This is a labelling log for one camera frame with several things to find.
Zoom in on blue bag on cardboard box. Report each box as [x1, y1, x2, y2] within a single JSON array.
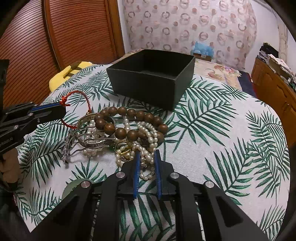
[[191, 41, 214, 62]]

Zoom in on black jewelry box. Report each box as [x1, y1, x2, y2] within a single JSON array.
[[106, 49, 195, 111]]

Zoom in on cream side curtain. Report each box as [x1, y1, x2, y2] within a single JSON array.
[[277, 19, 288, 62]]

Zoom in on red string cord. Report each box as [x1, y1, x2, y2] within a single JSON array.
[[59, 90, 93, 130]]

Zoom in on brown wooden bead bracelet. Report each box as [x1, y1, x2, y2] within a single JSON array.
[[93, 106, 170, 143]]

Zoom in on white pearl necklace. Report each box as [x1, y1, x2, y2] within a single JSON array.
[[114, 115, 160, 181]]

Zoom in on yellow plush toy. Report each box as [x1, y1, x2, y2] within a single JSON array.
[[49, 61, 94, 92]]

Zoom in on palm leaf tablecloth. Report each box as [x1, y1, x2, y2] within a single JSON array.
[[16, 65, 290, 240]]

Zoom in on silver bangle bracelet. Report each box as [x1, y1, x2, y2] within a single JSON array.
[[76, 112, 117, 149]]

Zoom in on wooden sideboard cabinet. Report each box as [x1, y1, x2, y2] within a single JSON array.
[[251, 58, 296, 147]]

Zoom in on green jade bangle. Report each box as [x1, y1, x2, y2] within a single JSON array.
[[62, 178, 94, 200]]

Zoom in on stack of folded clothes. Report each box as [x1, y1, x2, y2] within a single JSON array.
[[257, 42, 295, 91]]

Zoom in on silver crystal hair clip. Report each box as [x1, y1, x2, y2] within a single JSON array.
[[61, 130, 81, 165]]

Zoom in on circle pattern curtain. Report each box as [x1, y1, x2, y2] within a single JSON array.
[[121, 0, 257, 70]]

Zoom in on brown louvered wardrobe door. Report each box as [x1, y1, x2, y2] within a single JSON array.
[[1, 1, 125, 108]]

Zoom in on gold ring jewelry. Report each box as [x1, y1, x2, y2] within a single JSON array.
[[115, 140, 132, 162]]

